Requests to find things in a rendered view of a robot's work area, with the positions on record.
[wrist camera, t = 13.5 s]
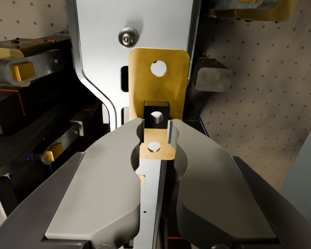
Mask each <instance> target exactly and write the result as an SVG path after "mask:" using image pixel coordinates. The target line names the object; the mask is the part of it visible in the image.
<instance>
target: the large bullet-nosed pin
mask: <svg viewBox="0 0 311 249"><path fill-rule="evenodd" d="M138 38H139V36H138V33H137V31H136V30H135V29H134V28H132V27H126V28H123V29H122V30H121V31H120V32H119V34H118V42H119V44H120V45H121V46H122V47H124V48H127V49H130V48H133V47H134V46H135V45H136V43H137V41H138Z"/></svg>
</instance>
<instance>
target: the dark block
mask: <svg viewBox="0 0 311 249"><path fill-rule="evenodd" d="M63 64H64V69H62V70H60V71H57V72H54V73H52V74H49V75H47V76H45V77H43V78H42V79H40V80H38V81H36V82H35V83H33V84H31V85H29V86H28V87H20V86H3V85H0V134H4V133H5V132H7V131H8V130H9V129H10V128H12V127H13V126H14V125H15V124H17V123H18V122H19V121H20V120H22V119H23V118H24V117H25V116H26V115H25V112H27V111H28V110H29V109H30V108H32V107H33V106H35V105H36V104H37V103H38V102H40V101H41V100H42V99H44V98H45V97H46V96H48V95H49V94H50V93H51V92H53V91H54V90H55V89H56V88H58V87H59V86H60V85H62V84H63V83H64V82H66V81H67V80H68V79H70V78H71V77H72V76H73V75H75V72H74V67H73V59H72V58H71V59H69V60H67V61H65V62H63Z"/></svg>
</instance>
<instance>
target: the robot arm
mask: <svg viewBox="0 0 311 249"><path fill-rule="evenodd" d="M144 129H145V119H141V118H134V119H133V120H131V121H129V122H127V123H125V124H123V125H122V126H120V127H118V128H116V129H114V130H112V131H111V132H109V133H107V134H106V135H104V136H103V137H101V138H100V139H98V140H97V141H96V142H94V143H93V144H92V145H91V146H90V147H88V148H87V149H86V150H85V151H84V152H76V153H75V154H74V155H73V156H72V157H71V158H70V159H69V160H67V161H66V162H65V163H64V164H63V165H62V166H61V167H60V168H58V169H57V170H56V171H55V172H54V173H53V174H52V175H51V176H50V177H49V178H48V179H47V180H45V181H44V182H43V183H42V184H41V185H40V186H39V187H38V188H36V189H35V190H34V191H33V192H32V193H31V194H30V195H29V196H28V197H27V198H25V199H24V200H23V201H22V202H21V203H20V204H19V205H18V206H17V207H16V209H15V210H14V211H13V212H12V213H11V214H10V215H9V216H8V217H7V218H6V220H5V221H4V222H3V223H2V224H1V226H0V249H119V248H120V247H122V246H123V245H125V244H126V243H128V242H129V241H131V240H132V239H134V238H135V237H136V236H137V235H138V233H139V231H140V204H141V179H140V177H139V176H138V175H137V174H136V172H135V171H136V170H137V168H138V167H139V165H140V145H141V144H142V143H144ZM167 137H168V144H171V146H172V147H173V148H174V150H175V160H174V167H175V169H176V170H177V171H178V172H179V174H180V176H181V180H180V186H179V193H178V199H177V206H176V213H177V225H178V231H179V233H180V235H181V236H182V237H183V238H184V239H185V240H187V241H188V242H190V243H191V244H193V245H194V246H196V247H197V248H199V249H311V224H310V223H309V222H308V221H307V220H306V218H305V217H304V216H303V215H302V214H301V213H300V212H299V211H298V210H297V209H296V208H295V207H294V206H293V205H292V204H291V203H290V202H289V201H287V200H286V199H285V198H284V197H283V196H282V195H281V194H280V193H279V192H277V191H276V190H275V189H274V188H273V187H272V186H271V185H270V184H268V183H267V182H266V181H265V180H264V179H263V178H262V177H261V176H260V175H259V174H258V173H257V172H255V171H254V170H253V169H252V168H251V167H250V166H249V165H248V164H247V163H245V162H244V161H243V160H242V159H241V158H240V157H238V156H231V155H230V154H229V153H228V152H227V151H226V150H224V149H223V148H222V147H221V146H220V145H219V144H217V143H216V142H215V141H213V140H212V139H211V138H209V137H208V136H206V135H204V134H203V133H201V132H199V131H198V130H196V129H194V128H193V127H191V126H189V125H187V124H186V123H184V122H182V121H181V120H179V119H173V120H168V128H167Z"/></svg>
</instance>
